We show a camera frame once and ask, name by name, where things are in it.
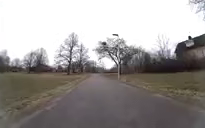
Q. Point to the grey asphalt path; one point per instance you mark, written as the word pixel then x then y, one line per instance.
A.
pixel 100 103

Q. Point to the dark hedge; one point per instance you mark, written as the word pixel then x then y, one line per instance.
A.
pixel 170 66

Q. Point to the grass field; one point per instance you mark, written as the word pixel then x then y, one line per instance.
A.
pixel 26 85

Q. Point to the low dark building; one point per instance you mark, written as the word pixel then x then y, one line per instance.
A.
pixel 41 68

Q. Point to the grass verge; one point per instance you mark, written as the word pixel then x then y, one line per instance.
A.
pixel 170 83

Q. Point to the street lamp pole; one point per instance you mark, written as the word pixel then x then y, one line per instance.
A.
pixel 118 56

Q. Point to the bare spreading tree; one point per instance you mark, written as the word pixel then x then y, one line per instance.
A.
pixel 111 50

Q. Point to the tall bare tree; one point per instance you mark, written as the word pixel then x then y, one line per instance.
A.
pixel 69 53

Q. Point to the house with dark roof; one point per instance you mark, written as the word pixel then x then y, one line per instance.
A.
pixel 195 46

